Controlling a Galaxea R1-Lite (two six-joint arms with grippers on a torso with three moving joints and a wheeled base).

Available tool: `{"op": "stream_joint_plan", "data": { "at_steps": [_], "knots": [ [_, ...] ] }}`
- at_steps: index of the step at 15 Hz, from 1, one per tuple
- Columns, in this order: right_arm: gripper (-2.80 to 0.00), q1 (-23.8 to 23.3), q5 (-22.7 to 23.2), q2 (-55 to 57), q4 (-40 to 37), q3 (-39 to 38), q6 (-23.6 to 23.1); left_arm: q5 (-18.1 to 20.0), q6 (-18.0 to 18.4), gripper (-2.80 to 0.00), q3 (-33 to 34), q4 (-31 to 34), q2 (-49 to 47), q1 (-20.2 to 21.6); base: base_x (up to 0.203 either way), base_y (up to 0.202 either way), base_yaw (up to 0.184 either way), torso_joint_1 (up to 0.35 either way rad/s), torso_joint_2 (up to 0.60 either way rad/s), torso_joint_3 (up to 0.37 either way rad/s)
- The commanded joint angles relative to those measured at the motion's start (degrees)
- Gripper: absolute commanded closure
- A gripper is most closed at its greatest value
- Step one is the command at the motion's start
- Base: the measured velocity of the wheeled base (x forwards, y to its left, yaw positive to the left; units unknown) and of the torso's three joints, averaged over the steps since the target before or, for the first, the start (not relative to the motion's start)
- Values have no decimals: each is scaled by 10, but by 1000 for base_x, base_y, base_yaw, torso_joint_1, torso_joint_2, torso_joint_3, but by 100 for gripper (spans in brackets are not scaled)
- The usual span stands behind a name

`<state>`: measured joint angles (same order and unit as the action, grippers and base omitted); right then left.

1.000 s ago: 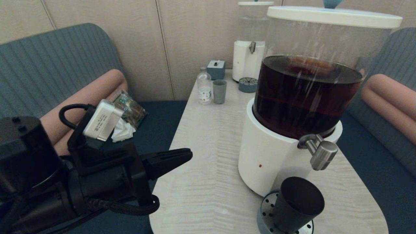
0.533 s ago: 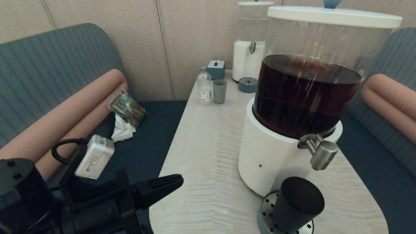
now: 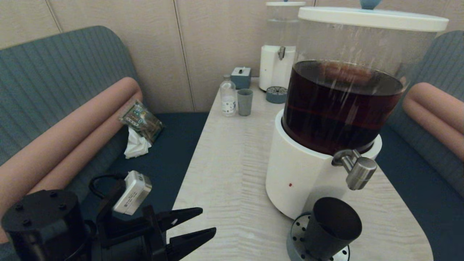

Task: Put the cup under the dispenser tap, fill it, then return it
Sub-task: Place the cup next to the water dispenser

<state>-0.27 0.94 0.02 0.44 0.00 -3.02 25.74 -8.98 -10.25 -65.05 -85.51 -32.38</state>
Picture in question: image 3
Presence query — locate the green snack packet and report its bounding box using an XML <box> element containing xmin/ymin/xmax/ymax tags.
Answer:
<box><xmin>119</xmin><ymin>100</ymin><xmax>164</xmax><ymax>143</ymax></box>

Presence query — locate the large tea dispenser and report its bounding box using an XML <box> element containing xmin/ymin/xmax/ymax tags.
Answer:
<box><xmin>265</xmin><ymin>18</ymin><xmax>441</xmax><ymax>220</ymax></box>

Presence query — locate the crumpled white tissue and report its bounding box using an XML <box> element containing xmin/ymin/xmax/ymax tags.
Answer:
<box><xmin>124</xmin><ymin>127</ymin><xmax>153</xmax><ymax>159</ymax></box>

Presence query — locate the small white dispenser lid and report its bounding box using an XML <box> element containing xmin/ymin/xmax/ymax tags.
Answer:
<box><xmin>266</xmin><ymin>0</ymin><xmax>306</xmax><ymax>8</ymax></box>

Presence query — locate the large metal dispenser tap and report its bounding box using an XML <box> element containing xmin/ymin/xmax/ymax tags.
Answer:
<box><xmin>332</xmin><ymin>149</ymin><xmax>378</xmax><ymax>191</ymax></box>

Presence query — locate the blue-grey small box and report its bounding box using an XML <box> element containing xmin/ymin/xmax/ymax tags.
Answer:
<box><xmin>231</xmin><ymin>67</ymin><xmax>252</xmax><ymax>90</ymax></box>

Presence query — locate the teal upholstered bench sofa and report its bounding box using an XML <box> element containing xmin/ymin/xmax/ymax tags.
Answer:
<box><xmin>370</xmin><ymin>30</ymin><xmax>464</xmax><ymax>261</ymax></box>
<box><xmin>0</xmin><ymin>25</ymin><xmax>211</xmax><ymax>261</ymax></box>

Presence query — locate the black plastic cup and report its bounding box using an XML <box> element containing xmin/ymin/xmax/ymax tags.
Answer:
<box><xmin>304</xmin><ymin>197</ymin><xmax>363</xmax><ymax>261</ymax></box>

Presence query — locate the grey-green cup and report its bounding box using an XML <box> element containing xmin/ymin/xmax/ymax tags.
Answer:
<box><xmin>237</xmin><ymin>89</ymin><xmax>253</xmax><ymax>117</ymax></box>

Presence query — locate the small far water dispenser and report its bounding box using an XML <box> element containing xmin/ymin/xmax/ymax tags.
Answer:
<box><xmin>259</xmin><ymin>7</ymin><xmax>306</xmax><ymax>93</ymax></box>

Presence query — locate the clear plastic bottle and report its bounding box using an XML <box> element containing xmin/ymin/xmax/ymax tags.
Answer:
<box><xmin>220</xmin><ymin>74</ymin><xmax>237</xmax><ymax>117</ymax></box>

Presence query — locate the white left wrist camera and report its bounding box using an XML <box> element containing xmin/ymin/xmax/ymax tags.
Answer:
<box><xmin>112</xmin><ymin>170</ymin><xmax>153</xmax><ymax>216</ymax></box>

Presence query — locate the small blue-grey perforated drip tray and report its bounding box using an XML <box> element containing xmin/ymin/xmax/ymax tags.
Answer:
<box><xmin>266</xmin><ymin>86</ymin><xmax>288</xmax><ymax>104</ymax></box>

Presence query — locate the large white dispenser lid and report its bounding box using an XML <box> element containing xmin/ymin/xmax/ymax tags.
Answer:
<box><xmin>298</xmin><ymin>0</ymin><xmax>449</xmax><ymax>32</ymax></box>

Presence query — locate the large blue-grey perforated drip tray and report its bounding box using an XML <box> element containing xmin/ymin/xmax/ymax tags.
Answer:
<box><xmin>286</xmin><ymin>212</ymin><xmax>351</xmax><ymax>261</ymax></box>

